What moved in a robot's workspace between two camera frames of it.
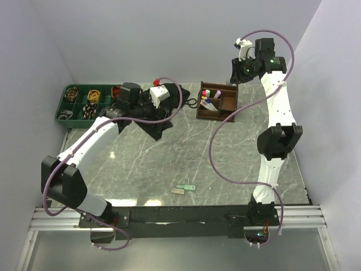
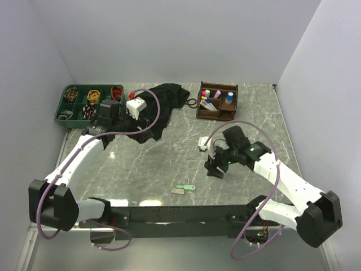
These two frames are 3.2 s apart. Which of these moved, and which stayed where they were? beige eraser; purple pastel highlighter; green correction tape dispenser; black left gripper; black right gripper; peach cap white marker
Moved: black left gripper; black right gripper
Stayed: beige eraser; purple pastel highlighter; green correction tape dispenser; peach cap white marker
